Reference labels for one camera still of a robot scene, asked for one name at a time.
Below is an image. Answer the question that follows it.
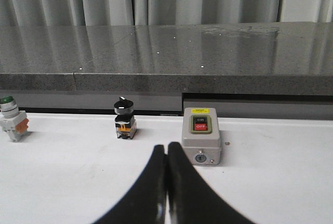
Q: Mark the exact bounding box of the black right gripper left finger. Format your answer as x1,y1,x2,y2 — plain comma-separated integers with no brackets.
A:
95,145,167,223

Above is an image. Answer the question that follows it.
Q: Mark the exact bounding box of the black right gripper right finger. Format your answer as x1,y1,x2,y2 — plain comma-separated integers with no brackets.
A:
167,142,252,223

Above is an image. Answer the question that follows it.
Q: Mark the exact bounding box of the grey granite counter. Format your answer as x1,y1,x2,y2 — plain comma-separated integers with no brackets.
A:
0,21,333,120

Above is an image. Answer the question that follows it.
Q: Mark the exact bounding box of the grey on off switch box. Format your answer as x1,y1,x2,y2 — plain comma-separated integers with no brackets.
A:
181,107,222,165

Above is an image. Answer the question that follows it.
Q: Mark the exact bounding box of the black rotary selector switch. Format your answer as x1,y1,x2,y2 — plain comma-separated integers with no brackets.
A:
114,96,137,139

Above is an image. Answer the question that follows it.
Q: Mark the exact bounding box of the green indicator light switch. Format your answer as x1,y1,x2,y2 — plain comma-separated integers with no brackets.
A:
1,96,29,142

